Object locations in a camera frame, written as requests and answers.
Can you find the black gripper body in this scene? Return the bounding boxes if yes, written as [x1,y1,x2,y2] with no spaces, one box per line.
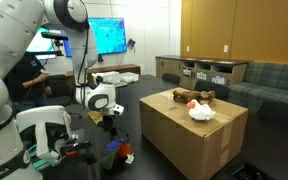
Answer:
[99,114,118,132]

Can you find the orange plush carrot green leaves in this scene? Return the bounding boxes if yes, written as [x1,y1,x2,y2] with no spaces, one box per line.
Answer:
[99,141,136,172]

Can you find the brown plush moose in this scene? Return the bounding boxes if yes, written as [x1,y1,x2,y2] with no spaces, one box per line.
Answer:
[172,89,217,105]

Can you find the large cardboard box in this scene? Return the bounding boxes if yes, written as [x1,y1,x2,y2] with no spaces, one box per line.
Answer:
[139,87,250,180]

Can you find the black floor outlet box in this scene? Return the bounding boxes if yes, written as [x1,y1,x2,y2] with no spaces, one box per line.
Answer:
[231,161,276,180]

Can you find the black orange-tipped tool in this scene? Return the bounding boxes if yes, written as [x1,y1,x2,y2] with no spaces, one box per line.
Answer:
[61,139,92,158]

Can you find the black water bottle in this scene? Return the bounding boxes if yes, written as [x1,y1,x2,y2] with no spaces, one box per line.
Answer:
[95,75,106,86]

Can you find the white plastic container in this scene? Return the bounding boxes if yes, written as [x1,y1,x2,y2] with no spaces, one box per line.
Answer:
[91,71,122,86]

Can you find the white crumpled cloth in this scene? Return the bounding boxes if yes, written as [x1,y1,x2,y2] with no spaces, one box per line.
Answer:
[119,71,140,84]

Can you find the low wooden cabinet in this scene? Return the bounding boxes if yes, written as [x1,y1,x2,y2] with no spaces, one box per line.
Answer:
[65,63,142,103]

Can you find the black office chair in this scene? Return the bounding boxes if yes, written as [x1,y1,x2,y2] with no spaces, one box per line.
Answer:
[45,74,84,121]

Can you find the white VR headset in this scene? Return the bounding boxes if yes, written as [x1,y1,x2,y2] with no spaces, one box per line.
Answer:
[14,105,74,160]

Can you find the green plastic clamp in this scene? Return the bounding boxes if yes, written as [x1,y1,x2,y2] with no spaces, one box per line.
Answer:
[25,144,62,172]

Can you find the dark grey chair backrest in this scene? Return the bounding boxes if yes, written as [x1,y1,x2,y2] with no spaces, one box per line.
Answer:
[193,79,232,102]
[161,72,182,86]

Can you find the seated person dark shirt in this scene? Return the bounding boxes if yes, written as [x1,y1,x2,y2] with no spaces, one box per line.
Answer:
[4,52,53,109]

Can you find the small teal monitor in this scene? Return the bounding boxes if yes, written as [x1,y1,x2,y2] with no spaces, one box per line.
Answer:
[26,27,65,56]

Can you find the wooden open shelf unit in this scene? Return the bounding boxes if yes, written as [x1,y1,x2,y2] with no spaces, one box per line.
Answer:
[155,54,251,91]

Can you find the green plaid sofa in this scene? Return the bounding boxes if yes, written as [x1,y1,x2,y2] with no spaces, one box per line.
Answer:
[228,60,288,116]

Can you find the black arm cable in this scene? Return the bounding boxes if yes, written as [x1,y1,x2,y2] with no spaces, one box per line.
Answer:
[75,26,131,141]

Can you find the small dark wall device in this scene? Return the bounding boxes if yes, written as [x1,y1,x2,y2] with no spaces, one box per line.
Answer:
[127,38,137,49]

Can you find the large wall TV screen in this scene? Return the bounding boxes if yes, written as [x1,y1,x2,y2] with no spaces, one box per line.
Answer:
[62,17,128,58]

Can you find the black stereo camera on mount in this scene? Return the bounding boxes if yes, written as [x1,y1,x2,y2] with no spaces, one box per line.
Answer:
[40,31,70,57]

